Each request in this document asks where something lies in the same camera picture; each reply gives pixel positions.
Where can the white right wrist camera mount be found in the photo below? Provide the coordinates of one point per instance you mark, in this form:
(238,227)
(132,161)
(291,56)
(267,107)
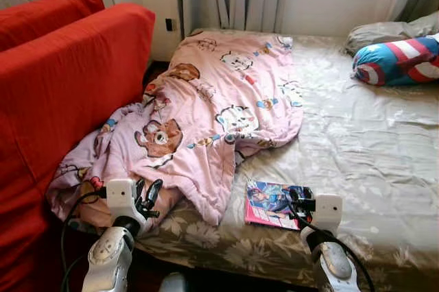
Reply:
(329,211)

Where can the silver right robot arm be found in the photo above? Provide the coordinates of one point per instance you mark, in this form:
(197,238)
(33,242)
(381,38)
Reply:
(336,264)

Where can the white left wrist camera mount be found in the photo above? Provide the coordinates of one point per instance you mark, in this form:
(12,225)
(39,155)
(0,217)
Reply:
(120,197)

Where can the grey left robot leg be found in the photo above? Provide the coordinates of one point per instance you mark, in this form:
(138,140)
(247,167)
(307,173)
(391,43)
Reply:
(173,284)

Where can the long red cushion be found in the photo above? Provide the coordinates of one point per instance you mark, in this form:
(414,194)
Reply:
(41,21)

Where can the pink cartoon blanket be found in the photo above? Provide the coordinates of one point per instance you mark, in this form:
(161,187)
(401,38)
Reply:
(206,100)

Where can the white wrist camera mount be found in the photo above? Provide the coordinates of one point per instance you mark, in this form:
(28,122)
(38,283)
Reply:
(329,211)
(120,197)

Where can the black wall socket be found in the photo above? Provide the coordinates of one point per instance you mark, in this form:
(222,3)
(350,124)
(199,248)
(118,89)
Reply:
(169,25)

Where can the beige floral bed sheet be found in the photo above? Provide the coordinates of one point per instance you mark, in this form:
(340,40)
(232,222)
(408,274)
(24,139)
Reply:
(357,141)

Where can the red fabric sofa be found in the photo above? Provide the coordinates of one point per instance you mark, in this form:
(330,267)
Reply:
(62,100)

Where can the colourful comic book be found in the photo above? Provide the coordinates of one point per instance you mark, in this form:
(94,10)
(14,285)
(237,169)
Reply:
(267,203)

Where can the small plain beige pillow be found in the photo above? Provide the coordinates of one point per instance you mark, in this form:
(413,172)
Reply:
(377,31)

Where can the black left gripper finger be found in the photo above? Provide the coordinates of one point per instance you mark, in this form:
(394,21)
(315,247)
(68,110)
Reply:
(139,189)
(154,192)

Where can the red white blue bolster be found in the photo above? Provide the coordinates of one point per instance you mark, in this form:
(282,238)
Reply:
(398,62)

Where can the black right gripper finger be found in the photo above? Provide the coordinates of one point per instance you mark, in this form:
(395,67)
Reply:
(298,192)

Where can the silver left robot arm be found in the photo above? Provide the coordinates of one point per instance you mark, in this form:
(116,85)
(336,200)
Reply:
(110,258)

